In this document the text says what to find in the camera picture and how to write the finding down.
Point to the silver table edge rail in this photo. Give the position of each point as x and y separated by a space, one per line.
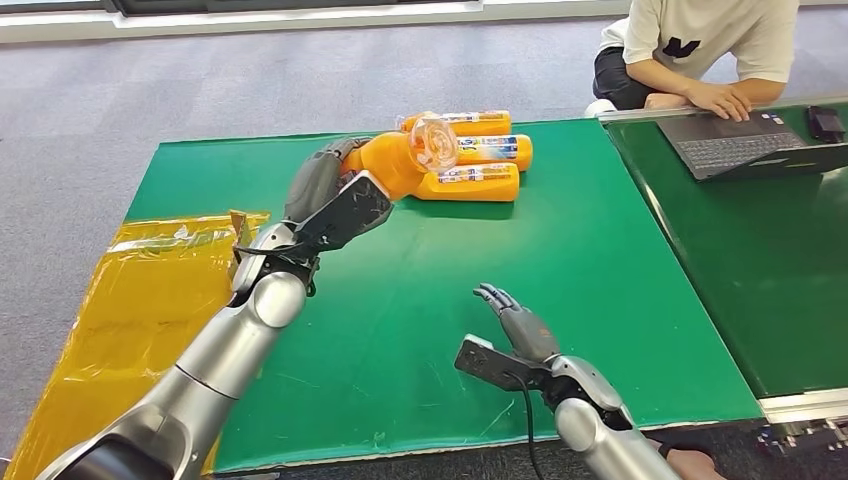
808 404
636 114

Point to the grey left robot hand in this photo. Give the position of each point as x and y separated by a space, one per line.
314 179

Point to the person's right forearm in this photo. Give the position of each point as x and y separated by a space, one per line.
662 78

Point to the orange bottle with clear cap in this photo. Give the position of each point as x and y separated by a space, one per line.
497 151
477 187
384 162
484 123

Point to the person's right hand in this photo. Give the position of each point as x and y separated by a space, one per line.
725 100

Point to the person's left forearm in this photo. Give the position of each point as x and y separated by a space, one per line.
762 91

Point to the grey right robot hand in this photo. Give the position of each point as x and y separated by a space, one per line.
530 334

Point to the grey laptop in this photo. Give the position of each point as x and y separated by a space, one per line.
735 142

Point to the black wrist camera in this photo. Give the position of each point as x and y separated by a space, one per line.
344 212
490 364

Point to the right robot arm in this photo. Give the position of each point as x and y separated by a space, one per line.
596 437

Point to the black sandal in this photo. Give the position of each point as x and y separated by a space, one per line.
686 449

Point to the yellow taped cardboard box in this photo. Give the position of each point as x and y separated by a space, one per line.
132 318

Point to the person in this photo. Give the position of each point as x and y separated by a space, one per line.
702 33

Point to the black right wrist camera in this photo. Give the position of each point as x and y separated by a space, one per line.
490 364

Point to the white window sill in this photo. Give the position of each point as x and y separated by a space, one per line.
265 25

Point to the dark green side table mat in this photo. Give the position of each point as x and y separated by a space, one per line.
748 265

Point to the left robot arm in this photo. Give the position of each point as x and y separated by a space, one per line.
218 358

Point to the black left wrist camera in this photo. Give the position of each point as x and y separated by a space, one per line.
344 212

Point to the person's bare foot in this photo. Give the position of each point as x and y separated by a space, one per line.
696 469

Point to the black machine part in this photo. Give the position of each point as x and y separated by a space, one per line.
802 437

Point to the small black device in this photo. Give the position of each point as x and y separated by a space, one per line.
823 124

